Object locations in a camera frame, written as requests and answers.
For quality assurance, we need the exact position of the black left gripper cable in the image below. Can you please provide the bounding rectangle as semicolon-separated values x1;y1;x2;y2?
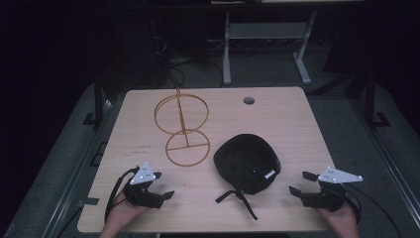
103;166;141;225

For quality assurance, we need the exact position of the person's left hand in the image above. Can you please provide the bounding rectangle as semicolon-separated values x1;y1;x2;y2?
104;190;151;232

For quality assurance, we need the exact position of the tangle of floor cables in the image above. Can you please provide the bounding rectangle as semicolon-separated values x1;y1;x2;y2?
154;35;226;89

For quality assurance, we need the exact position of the gold wire hat stand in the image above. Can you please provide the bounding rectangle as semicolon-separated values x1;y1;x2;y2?
154;87;211;168

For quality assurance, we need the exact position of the white metal table frame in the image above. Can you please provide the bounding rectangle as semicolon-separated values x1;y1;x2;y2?
222;9;319;85

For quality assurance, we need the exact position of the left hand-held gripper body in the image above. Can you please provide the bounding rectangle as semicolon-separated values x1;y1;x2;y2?
122;162;166;210

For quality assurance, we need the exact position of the aluminium floor rail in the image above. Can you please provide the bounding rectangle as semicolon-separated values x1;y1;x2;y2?
40;98;116;238
350;98;420;216

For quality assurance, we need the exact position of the black metal post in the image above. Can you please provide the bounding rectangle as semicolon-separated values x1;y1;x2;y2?
365;69;391;129
81;76;106;129

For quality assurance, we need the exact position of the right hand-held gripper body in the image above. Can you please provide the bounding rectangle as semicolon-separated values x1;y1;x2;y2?
300;166;364;213

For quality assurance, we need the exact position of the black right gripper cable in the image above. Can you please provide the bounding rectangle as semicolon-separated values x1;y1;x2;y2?
343;183;404;238

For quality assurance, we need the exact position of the person's right hand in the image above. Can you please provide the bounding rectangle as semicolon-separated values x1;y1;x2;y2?
317;201;362;233

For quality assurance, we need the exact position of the black hat with strap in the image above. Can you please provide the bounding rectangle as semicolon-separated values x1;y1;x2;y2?
213;133;282;221

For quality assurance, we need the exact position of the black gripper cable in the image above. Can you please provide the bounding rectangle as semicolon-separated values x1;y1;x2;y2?
343;183;404;238
103;166;141;225

